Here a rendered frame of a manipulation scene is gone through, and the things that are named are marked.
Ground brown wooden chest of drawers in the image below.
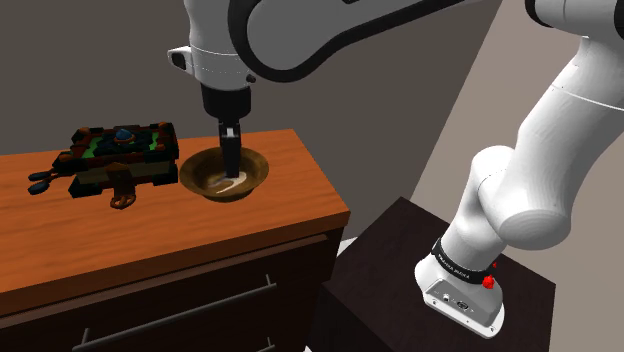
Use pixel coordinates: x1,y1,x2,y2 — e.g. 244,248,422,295
0,128,352,352

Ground dark multicoloured toy box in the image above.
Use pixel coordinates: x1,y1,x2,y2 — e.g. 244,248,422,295
27,121,181,211

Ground brown wooden bowl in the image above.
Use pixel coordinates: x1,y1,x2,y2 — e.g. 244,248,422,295
178,146,271,204

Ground dark robot stand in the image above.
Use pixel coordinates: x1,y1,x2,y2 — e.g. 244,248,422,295
305,196,557,352

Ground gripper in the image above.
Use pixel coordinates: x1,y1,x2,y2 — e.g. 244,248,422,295
200,83,253,180

